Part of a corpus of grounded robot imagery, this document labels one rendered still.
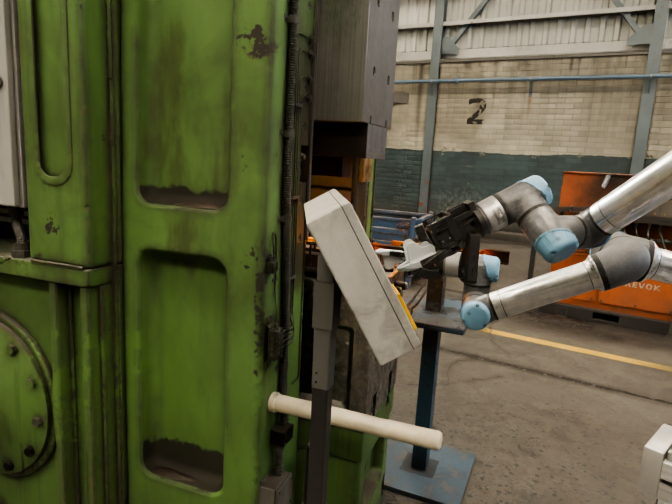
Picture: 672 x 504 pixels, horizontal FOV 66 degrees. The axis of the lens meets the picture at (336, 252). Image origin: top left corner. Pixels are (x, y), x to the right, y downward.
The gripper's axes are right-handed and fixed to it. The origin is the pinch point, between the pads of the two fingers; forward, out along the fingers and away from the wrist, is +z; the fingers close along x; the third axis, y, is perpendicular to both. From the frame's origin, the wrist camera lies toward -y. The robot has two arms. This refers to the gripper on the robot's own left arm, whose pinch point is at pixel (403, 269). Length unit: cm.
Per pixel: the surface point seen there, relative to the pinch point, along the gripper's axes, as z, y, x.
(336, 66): -11, 48, -34
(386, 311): 8.1, 3.0, 27.0
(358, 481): 38, -63, -32
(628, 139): -437, -170, -637
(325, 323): 19.7, 1.0, 11.5
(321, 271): 15.6, 10.6, 10.7
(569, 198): -183, -107, -320
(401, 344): 8.4, -3.5, 27.0
